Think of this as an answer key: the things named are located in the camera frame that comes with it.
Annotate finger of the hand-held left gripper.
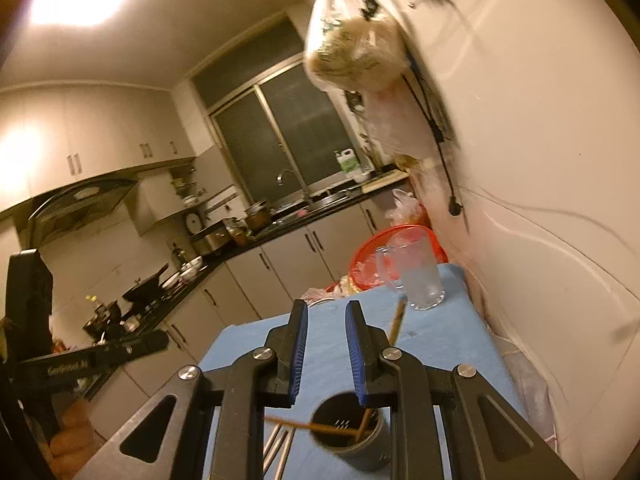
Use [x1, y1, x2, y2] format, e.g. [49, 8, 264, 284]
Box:
[7, 249, 55, 361]
[97, 330, 169, 369]

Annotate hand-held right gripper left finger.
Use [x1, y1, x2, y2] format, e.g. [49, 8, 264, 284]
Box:
[85, 300, 308, 480]

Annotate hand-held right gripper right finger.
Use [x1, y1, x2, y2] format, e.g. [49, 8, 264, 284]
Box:
[346, 301, 581, 480]

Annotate wooden chopstick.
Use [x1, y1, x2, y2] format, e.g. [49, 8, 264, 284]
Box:
[264, 414, 361, 435]
[356, 408, 375, 442]
[389, 296, 408, 347]
[262, 425, 282, 468]
[272, 429, 297, 480]

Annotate dark utensil holder cup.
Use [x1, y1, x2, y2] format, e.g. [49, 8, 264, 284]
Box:
[309, 394, 386, 472]

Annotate person's left hand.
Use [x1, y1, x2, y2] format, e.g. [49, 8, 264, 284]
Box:
[50, 400, 96, 480]

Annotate blue towel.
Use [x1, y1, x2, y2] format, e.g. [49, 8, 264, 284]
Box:
[197, 262, 531, 480]

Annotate black wok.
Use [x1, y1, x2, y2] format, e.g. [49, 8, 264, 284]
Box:
[121, 262, 172, 305]

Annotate pink plastic bag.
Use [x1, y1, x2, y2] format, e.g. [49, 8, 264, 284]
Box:
[301, 286, 336, 307]

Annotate clear bag in basket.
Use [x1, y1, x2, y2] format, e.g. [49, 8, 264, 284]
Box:
[354, 255, 387, 288]

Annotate white bowls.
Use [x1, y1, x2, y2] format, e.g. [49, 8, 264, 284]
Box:
[162, 255, 207, 288]

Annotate clear glass mug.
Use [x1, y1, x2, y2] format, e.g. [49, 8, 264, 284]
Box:
[375, 227, 446, 312]

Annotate red plastic basket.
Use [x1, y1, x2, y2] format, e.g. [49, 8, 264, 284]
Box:
[349, 225, 448, 293]

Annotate range hood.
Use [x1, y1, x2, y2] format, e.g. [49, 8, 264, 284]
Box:
[26, 177, 142, 250]

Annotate black kitchen countertop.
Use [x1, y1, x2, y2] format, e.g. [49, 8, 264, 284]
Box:
[80, 180, 417, 358]

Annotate steel box appliance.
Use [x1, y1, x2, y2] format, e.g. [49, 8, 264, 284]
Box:
[191, 225, 234, 257]

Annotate brown cooking pot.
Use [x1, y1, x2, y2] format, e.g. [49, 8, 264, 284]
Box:
[243, 200, 274, 234]

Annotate steel sink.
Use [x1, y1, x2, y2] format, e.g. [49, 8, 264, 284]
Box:
[270, 187, 362, 222]

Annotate wooden cutting board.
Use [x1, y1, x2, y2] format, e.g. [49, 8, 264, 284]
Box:
[361, 170, 410, 195]

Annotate metal faucet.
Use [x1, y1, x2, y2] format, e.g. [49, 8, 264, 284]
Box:
[276, 169, 314, 207]

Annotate green detergent bottle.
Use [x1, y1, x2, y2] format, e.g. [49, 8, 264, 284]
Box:
[335, 147, 362, 176]

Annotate kitchen window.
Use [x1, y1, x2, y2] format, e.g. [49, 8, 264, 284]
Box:
[192, 14, 373, 203]

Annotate hanging white plastic bag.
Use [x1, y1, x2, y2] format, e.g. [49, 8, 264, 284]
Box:
[357, 77, 442, 161]

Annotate hanging bag of noodles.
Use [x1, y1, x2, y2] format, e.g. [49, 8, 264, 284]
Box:
[304, 0, 410, 95]

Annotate wall dish rack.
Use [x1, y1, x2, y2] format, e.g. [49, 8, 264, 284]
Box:
[169, 160, 207, 207]

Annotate beige wall cabinets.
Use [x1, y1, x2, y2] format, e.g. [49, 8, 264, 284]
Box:
[0, 84, 197, 215]

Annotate black power cable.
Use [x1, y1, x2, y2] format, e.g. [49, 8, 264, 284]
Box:
[400, 60, 464, 217]

